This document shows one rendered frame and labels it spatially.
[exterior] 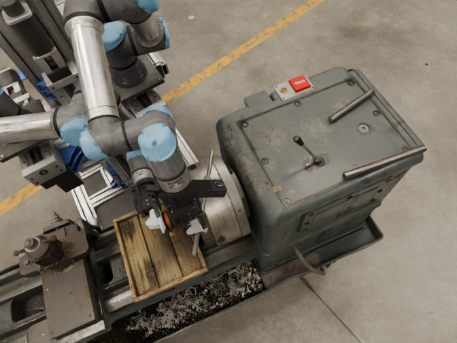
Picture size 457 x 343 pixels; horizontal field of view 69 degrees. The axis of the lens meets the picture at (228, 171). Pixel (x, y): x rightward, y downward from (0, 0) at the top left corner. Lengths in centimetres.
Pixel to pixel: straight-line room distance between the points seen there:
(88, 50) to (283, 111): 66
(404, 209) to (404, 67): 134
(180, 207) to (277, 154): 42
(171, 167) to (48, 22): 92
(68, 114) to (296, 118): 74
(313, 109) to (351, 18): 253
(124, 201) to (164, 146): 165
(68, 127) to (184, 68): 222
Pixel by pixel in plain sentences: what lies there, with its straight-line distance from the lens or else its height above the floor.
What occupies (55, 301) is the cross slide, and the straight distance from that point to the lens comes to 143.
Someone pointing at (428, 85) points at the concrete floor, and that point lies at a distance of 328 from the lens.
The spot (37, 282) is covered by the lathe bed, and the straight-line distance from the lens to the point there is 161.
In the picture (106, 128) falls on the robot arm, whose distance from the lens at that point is 82.
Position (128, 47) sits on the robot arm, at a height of 134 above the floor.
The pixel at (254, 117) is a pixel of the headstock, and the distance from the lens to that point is 118.
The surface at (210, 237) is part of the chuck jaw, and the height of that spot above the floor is 112.
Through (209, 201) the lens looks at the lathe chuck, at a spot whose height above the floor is 123.
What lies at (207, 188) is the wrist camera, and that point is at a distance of 82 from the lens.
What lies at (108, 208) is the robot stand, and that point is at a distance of 235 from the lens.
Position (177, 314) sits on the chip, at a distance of 167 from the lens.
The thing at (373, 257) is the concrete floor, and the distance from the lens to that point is 239.
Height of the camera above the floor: 220
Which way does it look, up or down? 62 degrees down
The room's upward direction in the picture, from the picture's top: 9 degrees counter-clockwise
